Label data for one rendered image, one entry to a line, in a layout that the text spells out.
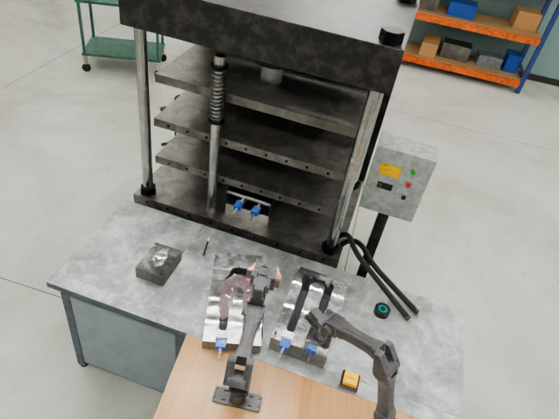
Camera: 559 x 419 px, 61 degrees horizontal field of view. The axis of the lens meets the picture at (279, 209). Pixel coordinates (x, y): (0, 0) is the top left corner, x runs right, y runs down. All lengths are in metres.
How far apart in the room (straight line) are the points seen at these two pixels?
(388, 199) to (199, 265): 1.06
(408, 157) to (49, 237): 2.71
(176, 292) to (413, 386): 1.19
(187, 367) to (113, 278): 0.63
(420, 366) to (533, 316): 1.93
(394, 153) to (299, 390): 1.21
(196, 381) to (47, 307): 1.61
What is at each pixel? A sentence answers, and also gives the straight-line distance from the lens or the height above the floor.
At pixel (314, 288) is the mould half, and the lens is 2.32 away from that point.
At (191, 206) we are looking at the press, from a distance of 2.89.
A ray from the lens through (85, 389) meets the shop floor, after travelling 3.10.
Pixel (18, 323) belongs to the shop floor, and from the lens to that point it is 3.46.
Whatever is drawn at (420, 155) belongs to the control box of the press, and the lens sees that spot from 2.45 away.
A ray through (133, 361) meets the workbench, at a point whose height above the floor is 0.28.
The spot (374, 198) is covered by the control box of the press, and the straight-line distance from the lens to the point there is 2.58.
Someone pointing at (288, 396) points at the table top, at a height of 0.80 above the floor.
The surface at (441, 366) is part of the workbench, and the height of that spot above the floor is 0.80.
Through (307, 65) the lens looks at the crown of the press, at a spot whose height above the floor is 1.84.
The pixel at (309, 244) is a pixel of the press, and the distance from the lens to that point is 2.75.
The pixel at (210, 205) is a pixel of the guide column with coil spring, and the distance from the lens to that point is 2.82.
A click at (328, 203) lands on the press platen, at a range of 2.65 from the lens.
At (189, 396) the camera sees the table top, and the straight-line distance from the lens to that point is 2.10.
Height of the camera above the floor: 2.65
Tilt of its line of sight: 40 degrees down
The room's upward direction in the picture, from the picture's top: 10 degrees clockwise
